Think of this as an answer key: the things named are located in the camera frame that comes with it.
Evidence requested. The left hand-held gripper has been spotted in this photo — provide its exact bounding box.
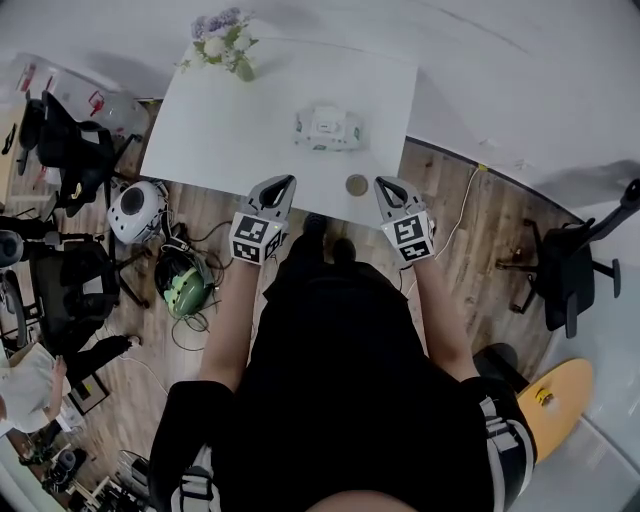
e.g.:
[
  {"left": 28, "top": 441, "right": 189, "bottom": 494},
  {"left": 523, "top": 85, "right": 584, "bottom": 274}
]
[{"left": 229, "top": 174, "right": 298, "bottom": 265}]

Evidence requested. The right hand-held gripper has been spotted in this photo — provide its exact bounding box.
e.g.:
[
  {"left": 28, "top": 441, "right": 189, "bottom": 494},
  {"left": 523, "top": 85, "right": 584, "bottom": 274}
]
[{"left": 373, "top": 174, "right": 437, "bottom": 265}]

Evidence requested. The white wet wipe pack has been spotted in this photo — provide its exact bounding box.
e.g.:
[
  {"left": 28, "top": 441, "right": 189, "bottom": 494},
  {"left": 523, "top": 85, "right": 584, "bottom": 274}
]
[{"left": 292, "top": 102, "right": 366, "bottom": 153}]

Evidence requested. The person's right forearm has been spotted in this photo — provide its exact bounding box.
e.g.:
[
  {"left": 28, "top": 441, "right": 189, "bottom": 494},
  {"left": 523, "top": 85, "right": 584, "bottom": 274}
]
[{"left": 410, "top": 257, "right": 479, "bottom": 384}]

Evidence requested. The person's left forearm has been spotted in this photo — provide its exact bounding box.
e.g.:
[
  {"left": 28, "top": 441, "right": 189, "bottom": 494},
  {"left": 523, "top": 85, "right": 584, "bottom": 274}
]
[{"left": 198, "top": 259, "right": 264, "bottom": 389}]

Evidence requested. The person's right shoe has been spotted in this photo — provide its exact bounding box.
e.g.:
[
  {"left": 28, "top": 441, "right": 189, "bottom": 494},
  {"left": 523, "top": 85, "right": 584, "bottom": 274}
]
[{"left": 332, "top": 238, "right": 358, "bottom": 264}]

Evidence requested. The green and black helmet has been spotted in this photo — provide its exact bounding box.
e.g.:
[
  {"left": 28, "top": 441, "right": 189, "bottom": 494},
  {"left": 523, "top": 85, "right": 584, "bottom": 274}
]
[{"left": 153, "top": 247, "right": 217, "bottom": 319}]

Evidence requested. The white dome-shaped device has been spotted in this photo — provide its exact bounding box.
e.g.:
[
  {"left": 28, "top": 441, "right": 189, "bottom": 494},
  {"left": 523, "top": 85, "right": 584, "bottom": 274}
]
[{"left": 107, "top": 180, "right": 169, "bottom": 246}]

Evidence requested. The white artificial flower bouquet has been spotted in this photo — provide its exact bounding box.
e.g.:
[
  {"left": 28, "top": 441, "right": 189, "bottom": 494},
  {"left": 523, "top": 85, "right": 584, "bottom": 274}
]
[{"left": 175, "top": 7, "right": 261, "bottom": 74}]

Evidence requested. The clear plastic storage box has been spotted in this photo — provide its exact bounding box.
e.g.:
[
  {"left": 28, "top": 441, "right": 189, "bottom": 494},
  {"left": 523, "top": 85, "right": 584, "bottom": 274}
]
[{"left": 14, "top": 52, "right": 152, "bottom": 139}]

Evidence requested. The black office chair with headrest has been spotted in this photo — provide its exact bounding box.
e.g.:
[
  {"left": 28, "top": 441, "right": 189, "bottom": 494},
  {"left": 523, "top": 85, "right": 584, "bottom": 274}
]
[{"left": 499, "top": 178, "right": 640, "bottom": 341}]

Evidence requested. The person's black clothing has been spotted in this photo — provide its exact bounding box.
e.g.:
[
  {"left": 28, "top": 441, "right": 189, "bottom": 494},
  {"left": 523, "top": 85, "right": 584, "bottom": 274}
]
[{"left": 147, "top": 234, "right": 539, "bottom": 512}]

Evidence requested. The black mesh office chair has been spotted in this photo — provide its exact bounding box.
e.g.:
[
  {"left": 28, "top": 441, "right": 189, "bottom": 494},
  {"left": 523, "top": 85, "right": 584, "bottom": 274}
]
[
  {"left": 0, "top": 229, "right": 152, "bottom": 352},
  {"left": 14, "top": 89, "right": 144, "bottom": 219}
]

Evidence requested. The black framed picture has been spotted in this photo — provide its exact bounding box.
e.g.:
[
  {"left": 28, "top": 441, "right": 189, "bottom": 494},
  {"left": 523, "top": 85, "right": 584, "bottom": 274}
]
[{"left": 67, "top": 372, "right": 112, "bottom": 417}]

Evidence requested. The round yellow side table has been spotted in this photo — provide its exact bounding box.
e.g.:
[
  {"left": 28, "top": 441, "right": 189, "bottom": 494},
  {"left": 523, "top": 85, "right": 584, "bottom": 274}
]
[{"left": 472, "top": 342, "right": 596, "bottom": 464}]

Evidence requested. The person's head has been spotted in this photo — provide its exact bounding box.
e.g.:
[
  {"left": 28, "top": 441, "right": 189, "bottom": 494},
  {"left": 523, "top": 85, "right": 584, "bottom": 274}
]
[{"left": 304, "top": 490, "right": 419, "bottom": 512}]

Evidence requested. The black floor cable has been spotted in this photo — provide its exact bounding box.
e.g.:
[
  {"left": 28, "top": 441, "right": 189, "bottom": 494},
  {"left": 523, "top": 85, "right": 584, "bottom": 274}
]
[{"left": 168, "top": 218, "right": 237, "bottom": 352}]

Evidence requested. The cream power cable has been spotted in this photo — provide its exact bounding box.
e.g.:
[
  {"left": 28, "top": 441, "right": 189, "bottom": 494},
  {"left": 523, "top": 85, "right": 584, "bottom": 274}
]
[{"left": 397, "top": 163, "right": 487, "bottom": 296}]

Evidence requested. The grey harness strap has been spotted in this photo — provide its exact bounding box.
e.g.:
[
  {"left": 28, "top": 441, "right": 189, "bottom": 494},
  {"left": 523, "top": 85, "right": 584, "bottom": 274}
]
[
  {"left": 478, "top": 397, "right": 522, "bottom": 454},
  {"left": 169, "top": 444, "right": 222, "bottom": 512}
]

